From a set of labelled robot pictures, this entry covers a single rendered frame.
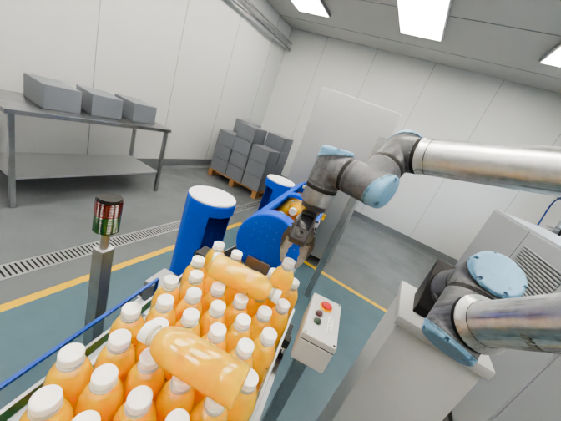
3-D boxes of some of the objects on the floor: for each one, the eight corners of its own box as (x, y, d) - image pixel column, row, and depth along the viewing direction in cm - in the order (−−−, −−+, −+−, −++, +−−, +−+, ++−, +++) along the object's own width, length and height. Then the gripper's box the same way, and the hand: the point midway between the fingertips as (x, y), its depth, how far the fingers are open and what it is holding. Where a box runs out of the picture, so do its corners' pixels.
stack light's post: (85, 458, 112) (115, 247, 74) (76, 469, 108) (103, 253, 71) (78, 452, 112) (104, 241, 75) (68, 463, 109) (91, 247, 71)
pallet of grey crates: (275, 194, 549) (294, 140, 509) (254, 199, 479) (275, 137, 439) (231, 172, 590) (247, 120, 550) (207, 173, 520) (222, 114, 480)
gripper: (334, 207, 78) (308, 264, 86) (300, 192, 80) (277, 249, 88) (331, 215, 70) (303, 276, 78) (293, 198, 72) (269, 260, 80)
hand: (289, 262), depth 79 cm, fingers closed on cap, 4 cm apart
